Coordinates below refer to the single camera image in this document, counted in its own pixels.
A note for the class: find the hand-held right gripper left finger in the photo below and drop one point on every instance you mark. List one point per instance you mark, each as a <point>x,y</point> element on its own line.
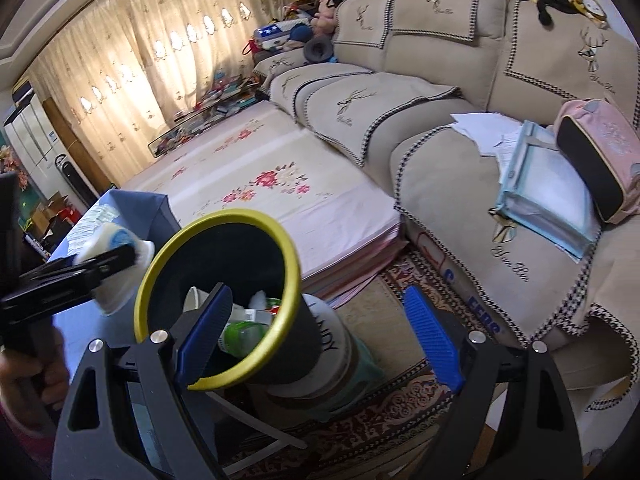
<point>200,340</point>

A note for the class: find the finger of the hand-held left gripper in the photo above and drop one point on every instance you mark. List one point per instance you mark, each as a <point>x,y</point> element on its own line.
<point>80,270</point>

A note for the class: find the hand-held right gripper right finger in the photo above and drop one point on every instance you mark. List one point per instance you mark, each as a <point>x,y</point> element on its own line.
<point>430,340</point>

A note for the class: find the white paper cup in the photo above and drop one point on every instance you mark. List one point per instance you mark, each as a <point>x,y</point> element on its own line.
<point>195,300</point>

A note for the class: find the black yellow-rimmed trash bin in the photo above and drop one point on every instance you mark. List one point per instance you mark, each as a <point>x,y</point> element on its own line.
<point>240,245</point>

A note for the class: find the person's left forearm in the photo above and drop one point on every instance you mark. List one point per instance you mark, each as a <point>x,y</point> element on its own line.
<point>20,435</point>

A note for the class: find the person's left hand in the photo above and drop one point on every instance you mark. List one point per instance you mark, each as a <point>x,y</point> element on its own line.
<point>55,365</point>

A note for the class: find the clear striped plastic bag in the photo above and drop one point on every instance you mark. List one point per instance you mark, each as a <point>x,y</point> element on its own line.
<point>90,225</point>

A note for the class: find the teal plastic stool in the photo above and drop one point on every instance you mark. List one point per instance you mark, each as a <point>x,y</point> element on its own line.
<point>367,365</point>

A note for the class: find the artificial flower bunch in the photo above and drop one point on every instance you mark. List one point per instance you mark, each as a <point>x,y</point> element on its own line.
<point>12,157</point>

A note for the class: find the black tower fan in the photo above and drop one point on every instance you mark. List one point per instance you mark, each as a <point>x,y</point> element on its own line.
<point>70,185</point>

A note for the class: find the red patterned rug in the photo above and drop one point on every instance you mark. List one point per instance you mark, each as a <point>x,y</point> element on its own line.
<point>390,410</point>

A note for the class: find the white plastic bucket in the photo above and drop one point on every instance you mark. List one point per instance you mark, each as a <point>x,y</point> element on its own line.
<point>330,350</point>

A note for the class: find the floral folded mat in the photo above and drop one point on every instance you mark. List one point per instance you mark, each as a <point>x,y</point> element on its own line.
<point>250,160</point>

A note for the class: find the light blue file bag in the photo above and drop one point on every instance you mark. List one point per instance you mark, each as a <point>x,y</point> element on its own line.
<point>545,185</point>

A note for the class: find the beige patterned curtains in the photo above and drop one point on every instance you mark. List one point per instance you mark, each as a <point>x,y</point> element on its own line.
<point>125,60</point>

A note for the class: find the cluttered glass table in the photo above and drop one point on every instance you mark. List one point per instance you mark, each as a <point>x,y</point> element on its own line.
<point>215,105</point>

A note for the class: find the white papers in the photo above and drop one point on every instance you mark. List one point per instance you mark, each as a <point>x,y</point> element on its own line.
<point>480,130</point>

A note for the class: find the beige sofa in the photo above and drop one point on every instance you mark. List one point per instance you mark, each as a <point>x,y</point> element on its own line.
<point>375,95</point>

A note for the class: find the pink backpack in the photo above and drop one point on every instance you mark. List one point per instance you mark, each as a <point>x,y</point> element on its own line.
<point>600,150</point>

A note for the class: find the blue star-print bag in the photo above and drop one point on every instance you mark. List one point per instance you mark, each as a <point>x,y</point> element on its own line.
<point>272,34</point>

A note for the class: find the dark grey hat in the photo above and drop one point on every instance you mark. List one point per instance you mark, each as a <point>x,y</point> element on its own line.
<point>319,50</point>

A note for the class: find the yellow white plush toy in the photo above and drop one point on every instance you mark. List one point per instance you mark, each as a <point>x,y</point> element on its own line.
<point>590,7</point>

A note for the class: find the white metal frame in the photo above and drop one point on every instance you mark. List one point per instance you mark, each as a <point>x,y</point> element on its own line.
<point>280,442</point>

